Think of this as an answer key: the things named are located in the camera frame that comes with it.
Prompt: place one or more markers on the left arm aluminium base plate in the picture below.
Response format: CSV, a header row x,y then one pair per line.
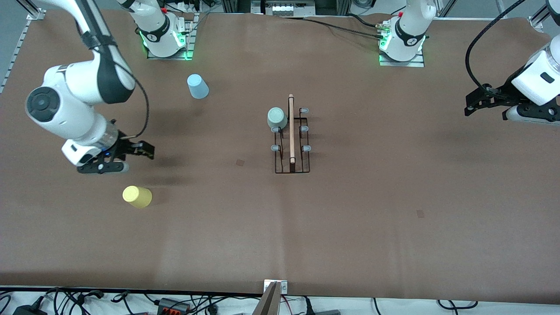
x,y
402,64

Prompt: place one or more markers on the white power strip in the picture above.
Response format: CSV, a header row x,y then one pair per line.
x,y
280,8

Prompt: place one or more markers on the yellow plastic cup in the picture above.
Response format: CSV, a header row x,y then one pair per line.
x,y
138,197

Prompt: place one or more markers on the aluminium frame profile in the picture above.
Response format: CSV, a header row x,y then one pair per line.
x,y
537,21
35,13

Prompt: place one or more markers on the slotted aluminium side rail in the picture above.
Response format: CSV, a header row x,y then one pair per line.
x,y
15,52

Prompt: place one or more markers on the brown table cover mat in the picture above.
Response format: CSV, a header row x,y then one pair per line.
x,y
262,227

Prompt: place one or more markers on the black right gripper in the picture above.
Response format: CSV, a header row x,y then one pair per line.
x,y
119,148

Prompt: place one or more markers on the pale green plastic cup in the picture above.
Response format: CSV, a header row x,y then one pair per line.
x,y
277,117

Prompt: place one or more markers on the small aluminium bracket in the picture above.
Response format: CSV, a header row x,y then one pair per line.
x,y
283,286

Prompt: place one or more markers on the black power adapter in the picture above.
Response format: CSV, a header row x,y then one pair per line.
x,y
28,309

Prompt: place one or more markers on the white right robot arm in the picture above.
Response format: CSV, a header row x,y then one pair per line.
x,y
72,81

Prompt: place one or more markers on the black box orange terminals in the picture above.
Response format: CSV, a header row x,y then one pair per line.
x,y
168,304

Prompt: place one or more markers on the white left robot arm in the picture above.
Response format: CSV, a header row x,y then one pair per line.
x,y
411,26

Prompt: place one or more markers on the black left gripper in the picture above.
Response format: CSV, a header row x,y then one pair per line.
x,y
504,92

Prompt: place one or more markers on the metal frame bracket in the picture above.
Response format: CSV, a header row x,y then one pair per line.
x,y
269,302

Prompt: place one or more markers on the light blue plastic cup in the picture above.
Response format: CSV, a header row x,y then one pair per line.
x,y
197,87

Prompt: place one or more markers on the right arm aluminium base plate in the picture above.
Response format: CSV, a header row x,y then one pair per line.
x,y
191,30

